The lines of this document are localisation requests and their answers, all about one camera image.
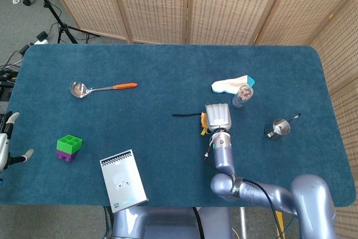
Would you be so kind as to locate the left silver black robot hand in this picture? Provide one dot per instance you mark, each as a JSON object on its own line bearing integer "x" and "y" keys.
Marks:
{"x": 3, "y": 144}

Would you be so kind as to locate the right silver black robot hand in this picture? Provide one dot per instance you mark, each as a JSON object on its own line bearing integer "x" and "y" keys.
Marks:
{"x": 219, "y": 117}

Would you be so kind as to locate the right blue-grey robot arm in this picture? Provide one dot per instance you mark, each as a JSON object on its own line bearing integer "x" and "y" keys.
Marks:
{"x": 223, "y": 160}

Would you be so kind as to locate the clear plastic candy jar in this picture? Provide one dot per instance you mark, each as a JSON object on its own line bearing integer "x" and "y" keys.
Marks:
{"x": 242, "y": 96}

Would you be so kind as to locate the white sock with blue toe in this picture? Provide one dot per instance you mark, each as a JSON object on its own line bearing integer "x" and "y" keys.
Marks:
{"x": 229, "y": 85}

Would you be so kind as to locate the small steel pitcher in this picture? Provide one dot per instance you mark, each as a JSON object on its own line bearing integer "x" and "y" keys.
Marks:
{"x": 277, "y": 130}

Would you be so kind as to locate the green and purple plastic block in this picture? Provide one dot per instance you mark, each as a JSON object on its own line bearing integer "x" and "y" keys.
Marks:
{"x": 70, "y": 145}

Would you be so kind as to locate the blue table mat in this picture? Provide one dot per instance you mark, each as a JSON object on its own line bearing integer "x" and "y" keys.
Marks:
{"x": 140, "y": 152}

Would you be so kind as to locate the metal table leg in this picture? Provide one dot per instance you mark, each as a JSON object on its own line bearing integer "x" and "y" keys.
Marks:
{"x": 243, "y": 222}

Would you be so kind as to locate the white power strip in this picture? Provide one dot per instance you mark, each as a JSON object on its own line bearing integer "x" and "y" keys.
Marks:
{"x": 42, "y": 37}

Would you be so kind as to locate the silver earbuds retail box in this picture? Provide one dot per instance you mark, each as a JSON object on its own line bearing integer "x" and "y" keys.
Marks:
{"x": 123, "y": 180}

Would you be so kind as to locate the blue-grey robot torso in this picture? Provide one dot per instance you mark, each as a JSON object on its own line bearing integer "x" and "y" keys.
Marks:
{"x": 167, "y": 222}

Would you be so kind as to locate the black tripod stand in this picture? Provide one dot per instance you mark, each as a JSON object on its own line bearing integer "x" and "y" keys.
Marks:
{"x": 63, "y": 27}

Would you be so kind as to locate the wicker folding screen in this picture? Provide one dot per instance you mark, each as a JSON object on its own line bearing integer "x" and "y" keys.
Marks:
{"x": 153, "y": 4}

